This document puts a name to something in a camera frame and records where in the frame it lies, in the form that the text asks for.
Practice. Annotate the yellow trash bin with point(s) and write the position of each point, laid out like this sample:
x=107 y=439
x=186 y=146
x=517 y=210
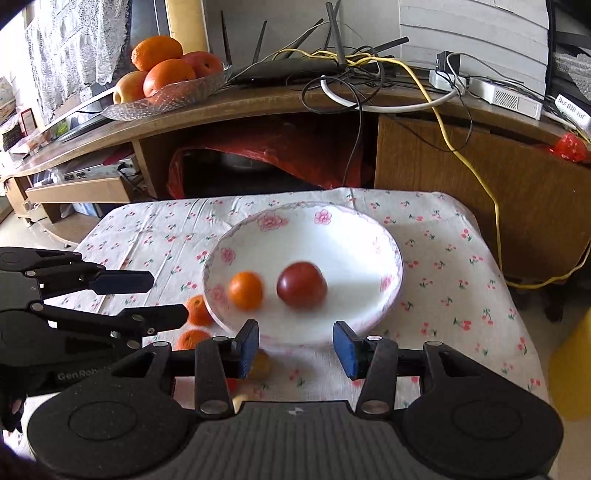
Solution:
x=569 y=373

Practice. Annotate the red apple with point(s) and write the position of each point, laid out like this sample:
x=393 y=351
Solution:
x=203 y=63

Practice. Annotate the white lace cloth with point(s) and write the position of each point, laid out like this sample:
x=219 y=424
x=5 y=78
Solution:
x=73 y=45

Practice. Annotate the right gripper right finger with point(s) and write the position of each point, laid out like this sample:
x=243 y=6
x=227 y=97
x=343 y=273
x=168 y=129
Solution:
x=372 y=359

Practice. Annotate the black power adapter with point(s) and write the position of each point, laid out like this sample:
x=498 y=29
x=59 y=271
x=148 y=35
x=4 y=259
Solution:
x=448 y=62

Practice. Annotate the black wifi router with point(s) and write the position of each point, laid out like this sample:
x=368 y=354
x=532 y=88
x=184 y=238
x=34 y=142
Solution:
x=282 y=65

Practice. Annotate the red plastic bag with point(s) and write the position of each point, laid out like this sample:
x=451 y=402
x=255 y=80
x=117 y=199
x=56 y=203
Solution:
x=268 y=154

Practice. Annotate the yellow-brown round fruit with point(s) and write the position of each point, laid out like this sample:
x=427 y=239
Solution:
x=261 y=366

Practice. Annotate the black metal shelf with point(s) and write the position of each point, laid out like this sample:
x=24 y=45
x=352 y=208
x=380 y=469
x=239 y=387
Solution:
x=568 y=69

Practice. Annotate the large orange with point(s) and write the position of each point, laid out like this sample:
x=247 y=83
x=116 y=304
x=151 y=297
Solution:
x=154 y=50
x=167 y=72

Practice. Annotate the small red ornament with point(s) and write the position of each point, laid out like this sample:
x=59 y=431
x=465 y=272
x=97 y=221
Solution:
x=571 y=148

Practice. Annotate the front large orange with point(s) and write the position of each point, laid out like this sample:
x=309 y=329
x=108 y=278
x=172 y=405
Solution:
x=167 y=72

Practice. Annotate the white power strip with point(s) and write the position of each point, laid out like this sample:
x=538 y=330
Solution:
x=491 y=93

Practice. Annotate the dark red tomato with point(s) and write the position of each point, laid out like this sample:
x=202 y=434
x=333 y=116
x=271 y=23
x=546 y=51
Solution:
x=302 y=286

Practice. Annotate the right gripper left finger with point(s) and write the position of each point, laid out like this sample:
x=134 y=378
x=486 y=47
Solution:
x=218 y=359

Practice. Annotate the cherry print tablecloth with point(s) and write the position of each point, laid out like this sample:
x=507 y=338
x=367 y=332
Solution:
x=452 y=288

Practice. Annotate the wooden tv cabinet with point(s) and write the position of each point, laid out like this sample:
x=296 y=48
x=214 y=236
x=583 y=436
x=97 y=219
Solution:
x=533 y=208

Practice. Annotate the yellow apple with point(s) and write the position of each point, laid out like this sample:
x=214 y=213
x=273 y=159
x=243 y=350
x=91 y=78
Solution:
x=129 y=88

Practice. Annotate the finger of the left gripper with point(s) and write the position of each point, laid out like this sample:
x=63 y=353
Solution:
x=72 y=330
x=39 y=274

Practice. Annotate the small orange tangerine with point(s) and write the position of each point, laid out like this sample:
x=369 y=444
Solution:
x=245 y=290

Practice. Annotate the top large orange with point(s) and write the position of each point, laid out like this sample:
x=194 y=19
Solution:
x=154 y=50

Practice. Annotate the white floral plate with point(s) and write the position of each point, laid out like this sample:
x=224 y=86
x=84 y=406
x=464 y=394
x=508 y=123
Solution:
x=357 y=256

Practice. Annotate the black television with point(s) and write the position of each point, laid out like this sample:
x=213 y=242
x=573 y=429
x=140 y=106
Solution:
x=146 y=19

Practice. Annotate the glass fruit dish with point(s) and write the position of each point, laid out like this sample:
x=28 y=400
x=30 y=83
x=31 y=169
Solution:
x=170 y=98

